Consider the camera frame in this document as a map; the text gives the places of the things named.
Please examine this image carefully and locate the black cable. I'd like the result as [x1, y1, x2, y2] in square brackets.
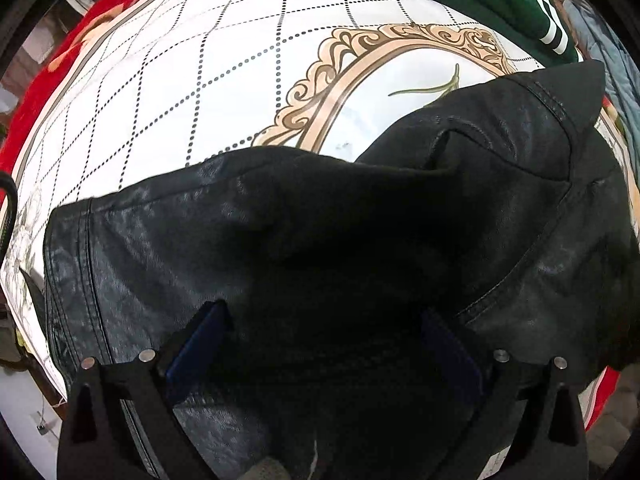
[0, 170, 20, 266]

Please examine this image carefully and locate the red patterned blanket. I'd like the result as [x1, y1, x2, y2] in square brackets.
[1, 0, 139, 174]

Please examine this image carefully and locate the white patterned bed sheet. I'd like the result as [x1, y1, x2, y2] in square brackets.
[1, 0, 639, 396]

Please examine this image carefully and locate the light blue garment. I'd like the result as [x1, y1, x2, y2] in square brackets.
[562, 0, 640, 137]

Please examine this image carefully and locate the black leather jacket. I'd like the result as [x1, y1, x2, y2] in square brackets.
[43, 61, 639, 479]

